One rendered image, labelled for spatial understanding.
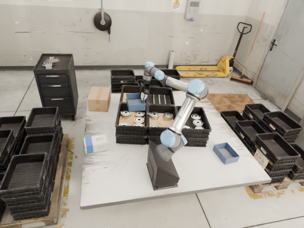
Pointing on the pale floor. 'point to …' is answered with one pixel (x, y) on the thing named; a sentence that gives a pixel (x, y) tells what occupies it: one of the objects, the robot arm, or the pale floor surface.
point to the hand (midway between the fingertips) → (143, 99)
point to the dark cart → (58, 83)
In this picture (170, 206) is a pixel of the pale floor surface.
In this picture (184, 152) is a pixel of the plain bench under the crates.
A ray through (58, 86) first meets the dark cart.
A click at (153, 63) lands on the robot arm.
